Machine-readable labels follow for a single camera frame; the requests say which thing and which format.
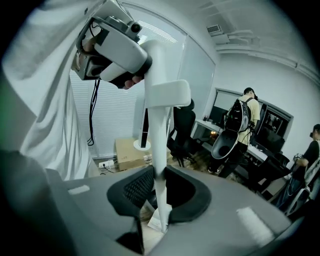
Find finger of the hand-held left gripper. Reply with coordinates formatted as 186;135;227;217
95;17;153;76

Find large cardboard box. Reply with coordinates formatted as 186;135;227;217
114;136;154;172

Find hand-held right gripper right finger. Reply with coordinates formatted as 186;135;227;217
149;164;294;256

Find ceiling air vent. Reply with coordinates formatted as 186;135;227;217
206;23;223;37

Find black white tower column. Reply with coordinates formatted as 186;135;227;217
133;98;153;151

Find white office desk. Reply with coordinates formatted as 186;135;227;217
191;118;286;166

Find person in white shirt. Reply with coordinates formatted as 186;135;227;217
0;0;116;182

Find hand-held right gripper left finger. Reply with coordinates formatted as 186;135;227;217
45;164;161;256

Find white long-handled dustpan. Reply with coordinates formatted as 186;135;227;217
139;39;193;237

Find black office chair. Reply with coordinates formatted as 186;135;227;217
246;152;295;200
166;98;199;168

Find person's left hand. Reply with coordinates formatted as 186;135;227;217
123;74;145;90

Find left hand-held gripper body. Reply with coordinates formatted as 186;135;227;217
74;0;147;90

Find black computer monitor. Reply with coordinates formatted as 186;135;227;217
208;106;227;125
256;129;286;154

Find black hanging cable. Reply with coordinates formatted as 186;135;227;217
86;79;101;146

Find white ceiling pipes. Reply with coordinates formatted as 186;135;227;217
214;29;320;76

